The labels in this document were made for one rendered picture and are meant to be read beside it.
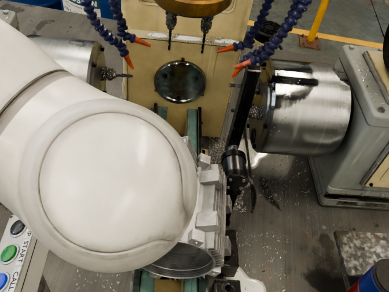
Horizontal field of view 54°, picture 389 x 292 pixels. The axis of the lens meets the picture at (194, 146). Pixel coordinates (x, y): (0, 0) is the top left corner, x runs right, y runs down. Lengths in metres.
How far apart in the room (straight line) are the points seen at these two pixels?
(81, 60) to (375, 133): 0.70
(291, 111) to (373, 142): 0.22
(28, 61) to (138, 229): 0.14
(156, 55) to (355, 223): 0.73
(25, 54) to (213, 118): 0.96
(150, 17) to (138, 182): 0.97
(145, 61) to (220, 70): 0.21
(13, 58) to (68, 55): 0.67
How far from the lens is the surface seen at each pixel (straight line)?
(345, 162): 1.06
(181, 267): 0.84
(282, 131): 0.94
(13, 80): 0.26
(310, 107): 0.94
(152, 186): 0.19
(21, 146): 0.24
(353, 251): 1.00
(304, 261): 1.08
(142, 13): 1.13
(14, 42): 0.29
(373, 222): 1.23
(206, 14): 0.82
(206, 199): 0.75
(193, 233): 0.68
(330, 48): 3.50
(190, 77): 1.08
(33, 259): 0.73
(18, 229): 0.75
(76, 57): 0.93
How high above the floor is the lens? 1.70
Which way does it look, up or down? 48 degrees down
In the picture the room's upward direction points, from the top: 10 degrees clockwise
